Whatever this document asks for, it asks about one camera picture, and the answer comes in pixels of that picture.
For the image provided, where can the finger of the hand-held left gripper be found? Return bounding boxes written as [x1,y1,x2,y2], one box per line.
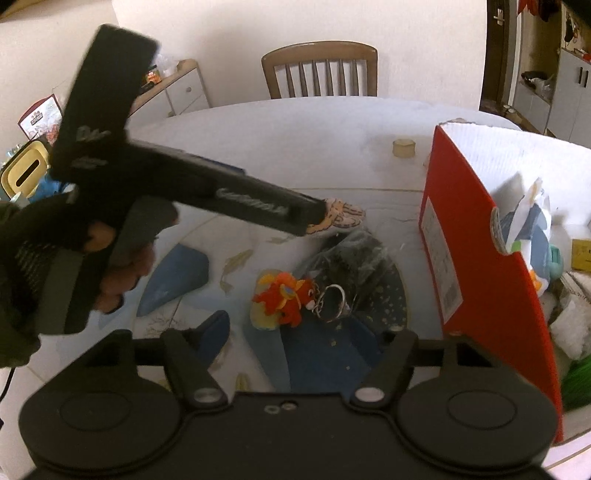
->
[281,189,328,237]

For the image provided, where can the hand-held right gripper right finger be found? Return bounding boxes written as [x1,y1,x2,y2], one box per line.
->
[348,329,502,409]

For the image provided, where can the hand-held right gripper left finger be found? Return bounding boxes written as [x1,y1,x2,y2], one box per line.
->
[82,310,230,409]

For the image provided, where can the striped cartoon figure toy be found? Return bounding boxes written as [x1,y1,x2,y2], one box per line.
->
[307,198,366,236]

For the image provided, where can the red and white cardboard box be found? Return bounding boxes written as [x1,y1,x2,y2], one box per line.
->
[419,121,591,445]

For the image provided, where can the grey translucent plastic piece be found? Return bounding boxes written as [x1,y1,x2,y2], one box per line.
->
[490,205,509,256]

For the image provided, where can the white and grey snack bag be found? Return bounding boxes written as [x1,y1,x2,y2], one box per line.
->
[501,173,553,296]

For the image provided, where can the person's left hand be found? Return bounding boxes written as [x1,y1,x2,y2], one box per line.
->
[0,194,156,370]

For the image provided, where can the yellow soft toy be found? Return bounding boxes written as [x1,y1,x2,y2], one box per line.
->
[248,270,283,332]

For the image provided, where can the red printed box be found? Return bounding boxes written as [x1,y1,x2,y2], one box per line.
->
[17,93,64,140]

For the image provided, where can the clear plastic bag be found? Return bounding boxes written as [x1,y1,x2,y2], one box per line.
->
[295,228,394,324]

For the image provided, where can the orange plush toy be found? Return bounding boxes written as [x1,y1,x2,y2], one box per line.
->
[252,272,319,329]

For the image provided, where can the low wooden-top drawer cabinet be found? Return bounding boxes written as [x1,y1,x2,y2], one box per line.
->
[126,59,212,119]

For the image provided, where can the yellow plastic container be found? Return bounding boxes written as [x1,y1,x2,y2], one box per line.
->
[0,138,52,200]

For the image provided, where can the wooden slat-back chair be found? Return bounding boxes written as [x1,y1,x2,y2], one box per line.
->
[261,41,379,100]

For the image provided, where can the white crumpled wrapper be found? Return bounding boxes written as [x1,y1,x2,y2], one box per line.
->
[549,295,591,361]

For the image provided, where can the green and white soft item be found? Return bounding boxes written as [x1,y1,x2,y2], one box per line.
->
[560,355,591,415]

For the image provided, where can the beige crumpled packet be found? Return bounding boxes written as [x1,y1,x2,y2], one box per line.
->
[560,270,591,302]

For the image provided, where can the yellow small box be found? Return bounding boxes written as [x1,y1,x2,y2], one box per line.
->
[571,239,591,271]

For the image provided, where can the low white shoe cabinet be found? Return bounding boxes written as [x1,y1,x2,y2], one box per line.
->
[512,83,553,135]

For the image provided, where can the dark brown door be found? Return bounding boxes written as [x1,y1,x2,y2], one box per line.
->
[479,0,523,112]

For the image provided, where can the black item on cabinet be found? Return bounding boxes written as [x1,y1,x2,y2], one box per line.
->
[521,69,556,91]

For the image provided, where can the white two-door cabinet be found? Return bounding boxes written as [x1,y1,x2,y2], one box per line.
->
[546,48,591,149]

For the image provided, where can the hanging orange and black clothes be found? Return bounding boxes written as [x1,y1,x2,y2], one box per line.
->
[516,0,567,23]

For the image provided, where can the metal key ring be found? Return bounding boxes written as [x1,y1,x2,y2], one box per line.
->
[314,283,348,322]

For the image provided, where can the black cable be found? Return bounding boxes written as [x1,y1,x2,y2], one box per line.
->
[0,367,15,405]

